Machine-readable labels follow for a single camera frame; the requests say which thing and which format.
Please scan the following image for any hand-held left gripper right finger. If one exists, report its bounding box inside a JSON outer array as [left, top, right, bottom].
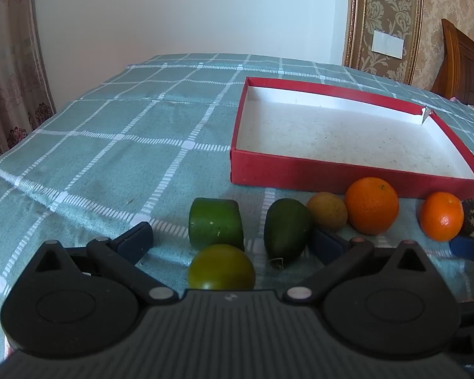
[[282, 228, 431, 305]]

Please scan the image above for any patterned beige curtain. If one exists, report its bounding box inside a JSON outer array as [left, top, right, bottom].
[[0, 0, 57, 172]]

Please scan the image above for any white light switch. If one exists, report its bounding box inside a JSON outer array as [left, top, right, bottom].
[[371, 29, 405, 58]]

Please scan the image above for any dark green avocado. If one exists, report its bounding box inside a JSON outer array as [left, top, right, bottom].
[[264, 198, 313, 270]]

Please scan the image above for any green checked tablecloth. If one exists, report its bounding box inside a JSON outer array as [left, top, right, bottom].
[[0, 53, 474, 364]]

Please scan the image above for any green round citrus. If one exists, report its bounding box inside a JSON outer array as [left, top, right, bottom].
[[187, 244, 257, 292]]

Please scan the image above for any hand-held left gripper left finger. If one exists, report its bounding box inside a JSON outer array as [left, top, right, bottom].
[[33, 221, 179, 305]]

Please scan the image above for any green cucumber piece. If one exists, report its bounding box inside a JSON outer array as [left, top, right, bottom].
[[188, 197, 246, 252]]

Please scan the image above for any wooden headboard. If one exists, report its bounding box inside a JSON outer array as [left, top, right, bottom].
[[430, 18, 474, 107]]

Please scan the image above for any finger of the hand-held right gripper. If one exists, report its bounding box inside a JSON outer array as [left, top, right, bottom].
[[449, 235, 474, 263]]

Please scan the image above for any red cardboard box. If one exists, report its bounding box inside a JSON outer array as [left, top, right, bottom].
[[230, 77, 474, 202]]

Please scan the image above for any small orange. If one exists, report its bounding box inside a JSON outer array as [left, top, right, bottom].
[[419, 191, 465, 242]]

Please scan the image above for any large orange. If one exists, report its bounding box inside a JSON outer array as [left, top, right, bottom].
[[344, 177, 400, 235]]

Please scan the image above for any brown kiwi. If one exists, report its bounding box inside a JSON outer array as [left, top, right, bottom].
[[307, 192, 349, 232]]

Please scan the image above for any gold wall frame moulding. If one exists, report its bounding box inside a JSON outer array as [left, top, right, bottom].
[[342, 0, 425, 85]]

